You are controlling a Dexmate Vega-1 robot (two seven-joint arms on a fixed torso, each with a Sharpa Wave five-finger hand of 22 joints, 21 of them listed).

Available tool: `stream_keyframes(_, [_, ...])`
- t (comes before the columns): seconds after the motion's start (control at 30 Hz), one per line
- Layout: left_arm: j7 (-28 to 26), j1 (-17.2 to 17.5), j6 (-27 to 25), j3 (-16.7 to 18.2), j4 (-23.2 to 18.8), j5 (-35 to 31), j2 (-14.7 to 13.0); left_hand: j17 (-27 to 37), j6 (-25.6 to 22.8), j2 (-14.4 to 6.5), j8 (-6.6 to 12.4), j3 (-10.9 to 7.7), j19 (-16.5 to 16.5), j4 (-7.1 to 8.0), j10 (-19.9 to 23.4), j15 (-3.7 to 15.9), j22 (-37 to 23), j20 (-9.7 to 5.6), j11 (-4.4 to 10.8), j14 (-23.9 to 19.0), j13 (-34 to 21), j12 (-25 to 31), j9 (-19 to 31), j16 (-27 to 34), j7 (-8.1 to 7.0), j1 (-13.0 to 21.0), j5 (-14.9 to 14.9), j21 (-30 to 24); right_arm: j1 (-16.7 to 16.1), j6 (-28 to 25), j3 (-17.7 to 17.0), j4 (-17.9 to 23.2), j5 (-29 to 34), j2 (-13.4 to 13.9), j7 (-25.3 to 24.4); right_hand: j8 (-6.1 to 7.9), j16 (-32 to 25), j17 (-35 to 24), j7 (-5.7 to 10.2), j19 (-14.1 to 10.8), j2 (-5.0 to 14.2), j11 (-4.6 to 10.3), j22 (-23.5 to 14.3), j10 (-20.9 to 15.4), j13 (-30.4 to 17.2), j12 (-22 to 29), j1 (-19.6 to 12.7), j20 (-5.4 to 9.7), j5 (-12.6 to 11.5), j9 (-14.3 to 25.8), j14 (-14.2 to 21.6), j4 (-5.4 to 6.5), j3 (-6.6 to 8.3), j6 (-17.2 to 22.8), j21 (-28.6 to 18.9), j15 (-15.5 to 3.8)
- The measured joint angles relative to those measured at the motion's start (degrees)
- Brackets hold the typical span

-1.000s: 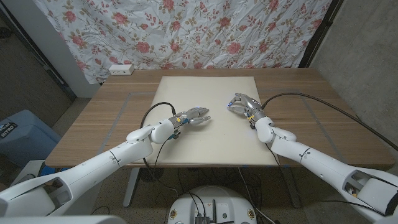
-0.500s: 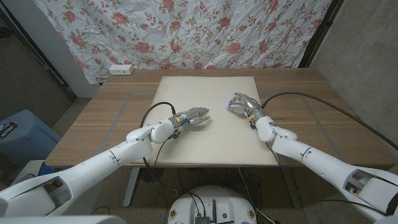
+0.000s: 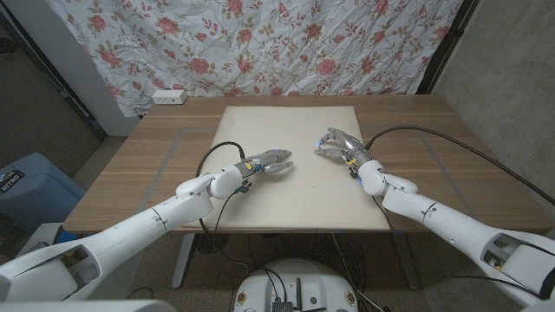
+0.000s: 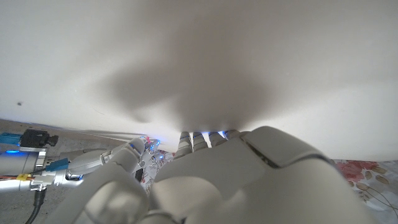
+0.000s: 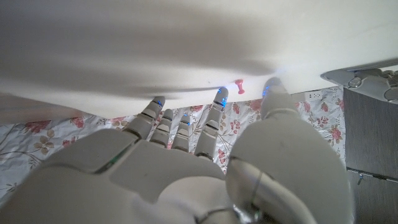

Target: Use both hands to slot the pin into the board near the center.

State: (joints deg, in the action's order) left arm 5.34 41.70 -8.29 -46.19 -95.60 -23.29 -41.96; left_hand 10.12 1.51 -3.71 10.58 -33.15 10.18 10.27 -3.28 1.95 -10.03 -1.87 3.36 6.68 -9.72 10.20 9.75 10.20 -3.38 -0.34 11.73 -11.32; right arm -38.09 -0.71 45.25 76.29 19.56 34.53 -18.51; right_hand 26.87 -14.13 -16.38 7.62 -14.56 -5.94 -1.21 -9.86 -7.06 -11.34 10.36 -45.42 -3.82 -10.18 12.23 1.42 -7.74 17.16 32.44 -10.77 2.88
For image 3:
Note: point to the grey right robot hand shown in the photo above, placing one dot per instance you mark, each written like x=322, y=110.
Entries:
x=351, y=147

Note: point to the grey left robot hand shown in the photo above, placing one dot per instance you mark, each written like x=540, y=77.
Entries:
x=266, y=162

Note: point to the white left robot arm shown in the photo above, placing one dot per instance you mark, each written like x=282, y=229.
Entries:
x=130, y=236

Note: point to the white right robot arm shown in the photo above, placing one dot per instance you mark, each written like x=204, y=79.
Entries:
x=451, y=225

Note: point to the cream foam board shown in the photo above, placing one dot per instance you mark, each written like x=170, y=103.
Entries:
x=303, y=195

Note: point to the black floor fan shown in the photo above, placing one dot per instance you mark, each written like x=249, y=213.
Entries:
x=210, y=245

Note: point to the white power strip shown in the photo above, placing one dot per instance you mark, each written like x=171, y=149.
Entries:
x=169, y=96

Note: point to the floral backdrop cloth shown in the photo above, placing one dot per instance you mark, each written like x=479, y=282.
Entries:
x=260, y=43

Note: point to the white table leg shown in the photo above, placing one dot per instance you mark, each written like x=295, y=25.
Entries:
x=182, y=260
x=405, y=260

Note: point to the white robot torso base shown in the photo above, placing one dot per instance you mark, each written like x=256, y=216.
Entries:
x=316, y=281

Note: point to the black backdrop stand pole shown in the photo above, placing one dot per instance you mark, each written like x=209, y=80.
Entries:
x=448, y=45

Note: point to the blue storage case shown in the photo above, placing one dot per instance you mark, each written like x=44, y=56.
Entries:
x=34, y=190

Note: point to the white and blue floor object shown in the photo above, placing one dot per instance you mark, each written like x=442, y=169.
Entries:
x=43, y=234

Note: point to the dark wall rail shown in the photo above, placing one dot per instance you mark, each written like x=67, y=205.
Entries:
x=56, y=82

